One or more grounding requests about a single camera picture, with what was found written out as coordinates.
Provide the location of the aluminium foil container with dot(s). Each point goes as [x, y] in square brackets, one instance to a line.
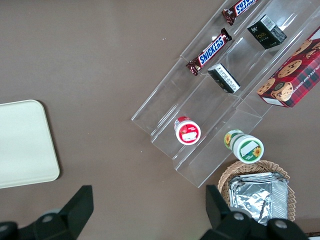
[255, 200]

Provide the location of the green sunflower lidded cup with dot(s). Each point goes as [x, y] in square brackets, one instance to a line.
[247, 150]

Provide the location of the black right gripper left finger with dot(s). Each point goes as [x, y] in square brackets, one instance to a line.
[75, 215]

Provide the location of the red tartan cookie box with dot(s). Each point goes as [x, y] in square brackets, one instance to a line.
[295, 75]

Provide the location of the cream plastic tray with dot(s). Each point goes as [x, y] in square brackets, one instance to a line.
[25, 142]

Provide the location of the Snickers chocolate bar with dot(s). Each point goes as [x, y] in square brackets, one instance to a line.
[240, 8]
[211, 51]

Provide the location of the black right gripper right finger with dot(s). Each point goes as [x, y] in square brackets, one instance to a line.
[220, 220]

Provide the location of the small black box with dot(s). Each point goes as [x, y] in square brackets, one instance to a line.
[265, 35]
[225, 80]

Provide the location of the light wicker basket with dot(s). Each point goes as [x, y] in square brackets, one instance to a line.
[250, 166]

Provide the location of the clear acrylic stepped shelf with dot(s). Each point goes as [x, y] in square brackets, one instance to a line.
[175, 95]

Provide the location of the red lidded cup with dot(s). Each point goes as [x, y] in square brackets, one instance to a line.
[188, 133]

